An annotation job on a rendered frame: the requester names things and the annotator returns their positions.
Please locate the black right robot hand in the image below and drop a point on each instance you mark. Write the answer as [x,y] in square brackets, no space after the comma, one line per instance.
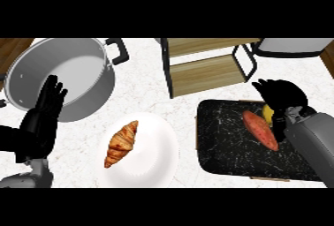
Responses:
[283,94]

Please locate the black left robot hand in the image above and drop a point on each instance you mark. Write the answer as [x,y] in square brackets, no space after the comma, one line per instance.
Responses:
[42,123]

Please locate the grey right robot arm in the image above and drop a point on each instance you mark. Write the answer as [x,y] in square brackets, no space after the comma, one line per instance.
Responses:
[311,144]

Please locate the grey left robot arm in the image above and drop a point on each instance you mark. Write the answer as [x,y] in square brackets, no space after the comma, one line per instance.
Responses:
[30,176]

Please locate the yellow lemon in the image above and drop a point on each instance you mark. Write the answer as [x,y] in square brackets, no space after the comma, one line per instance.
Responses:
[268,114]

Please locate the black marble tray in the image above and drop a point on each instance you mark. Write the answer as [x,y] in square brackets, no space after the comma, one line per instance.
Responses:
[236,141]

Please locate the black wooden tiered shelf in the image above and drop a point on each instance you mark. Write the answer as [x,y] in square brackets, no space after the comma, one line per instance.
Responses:
[205,66]

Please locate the red sweet potato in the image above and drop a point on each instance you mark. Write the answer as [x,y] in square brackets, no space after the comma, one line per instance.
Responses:
[259,129]

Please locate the white appliance with black base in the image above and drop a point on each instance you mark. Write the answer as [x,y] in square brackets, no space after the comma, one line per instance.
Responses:
[289,47]

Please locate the large silver pot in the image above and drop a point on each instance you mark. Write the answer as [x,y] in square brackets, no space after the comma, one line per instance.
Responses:
[61,78]

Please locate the brown croissant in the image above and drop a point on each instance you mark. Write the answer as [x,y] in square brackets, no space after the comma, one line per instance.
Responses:
[122,143]

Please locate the white plate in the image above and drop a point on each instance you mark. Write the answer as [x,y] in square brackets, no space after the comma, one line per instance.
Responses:
[138,150]

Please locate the brown wooden cabinet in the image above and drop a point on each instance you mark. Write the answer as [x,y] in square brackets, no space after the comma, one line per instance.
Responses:
[12,54]

